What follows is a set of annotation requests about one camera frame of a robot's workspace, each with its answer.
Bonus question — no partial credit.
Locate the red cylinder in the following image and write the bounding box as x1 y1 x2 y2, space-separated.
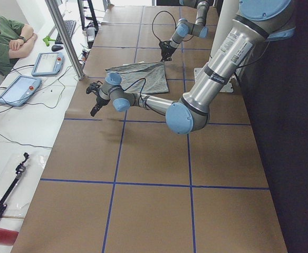
0 228 19 246

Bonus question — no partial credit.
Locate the blue teach pendant far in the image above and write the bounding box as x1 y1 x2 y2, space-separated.
31 52 64 76

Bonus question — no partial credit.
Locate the black monitor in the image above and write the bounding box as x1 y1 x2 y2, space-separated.
77 0 100 32

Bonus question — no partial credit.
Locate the blue teach pendant near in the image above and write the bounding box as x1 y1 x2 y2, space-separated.
0 75 42 106

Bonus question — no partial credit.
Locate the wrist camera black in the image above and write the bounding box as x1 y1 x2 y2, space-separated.
86 81 103 95

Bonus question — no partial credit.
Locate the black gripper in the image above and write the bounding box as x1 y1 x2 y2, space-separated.
159 41 176 62
90 95 109 116

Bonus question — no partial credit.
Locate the black computer mouse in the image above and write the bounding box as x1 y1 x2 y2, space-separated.
51 44 63 52

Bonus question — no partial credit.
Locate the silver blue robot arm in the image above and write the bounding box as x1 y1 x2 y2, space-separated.
159 0 214 61
86 1 296 134

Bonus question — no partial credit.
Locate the aluminium frame post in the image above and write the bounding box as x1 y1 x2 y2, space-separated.
45 0 84 80

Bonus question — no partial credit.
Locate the green tool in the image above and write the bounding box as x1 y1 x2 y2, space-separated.
43 36 55 47

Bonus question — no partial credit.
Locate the person in green shirt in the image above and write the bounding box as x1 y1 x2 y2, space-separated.
0 16 37 76

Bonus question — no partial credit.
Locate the blue teach pendant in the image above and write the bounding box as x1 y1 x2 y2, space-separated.
0 75 42 106
31 52 64 76

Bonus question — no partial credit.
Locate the black keyboard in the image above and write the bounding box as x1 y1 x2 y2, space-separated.
54 20 76 44

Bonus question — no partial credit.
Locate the navy white striped polo shirt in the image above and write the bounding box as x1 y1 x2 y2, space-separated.
105 62 169 94

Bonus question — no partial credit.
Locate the black tripod pole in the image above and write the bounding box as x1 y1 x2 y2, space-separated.
0 152 30 227

